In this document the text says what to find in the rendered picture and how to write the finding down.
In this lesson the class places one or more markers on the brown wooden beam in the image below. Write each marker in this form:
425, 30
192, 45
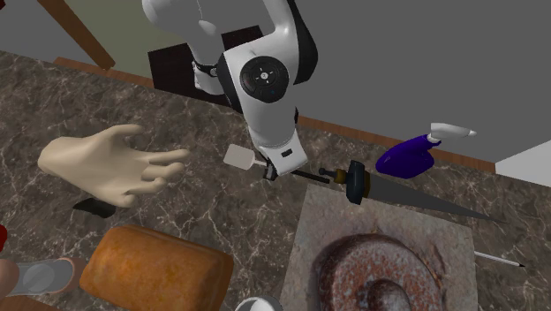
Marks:
82, 38

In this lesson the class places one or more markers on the dark robot stand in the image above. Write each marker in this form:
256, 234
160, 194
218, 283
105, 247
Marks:
172, 69

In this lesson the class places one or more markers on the red object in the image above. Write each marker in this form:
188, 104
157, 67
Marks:
2, 237

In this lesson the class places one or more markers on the orange bread loaf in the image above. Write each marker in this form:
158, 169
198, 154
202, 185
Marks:
155, 269

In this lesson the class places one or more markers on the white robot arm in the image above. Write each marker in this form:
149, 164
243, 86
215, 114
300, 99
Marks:
267, 125

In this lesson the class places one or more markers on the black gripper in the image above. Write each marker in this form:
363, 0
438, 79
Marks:
270, 171

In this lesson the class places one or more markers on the white pen black tip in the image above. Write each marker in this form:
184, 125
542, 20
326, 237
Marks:
495, 258

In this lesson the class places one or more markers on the beige hand sculpture black base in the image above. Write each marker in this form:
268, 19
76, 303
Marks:
99, 163

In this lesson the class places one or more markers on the grey dagger black guard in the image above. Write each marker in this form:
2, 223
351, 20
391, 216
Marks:
400, 194

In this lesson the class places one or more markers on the white bowl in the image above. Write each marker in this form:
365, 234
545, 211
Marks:
258, 304

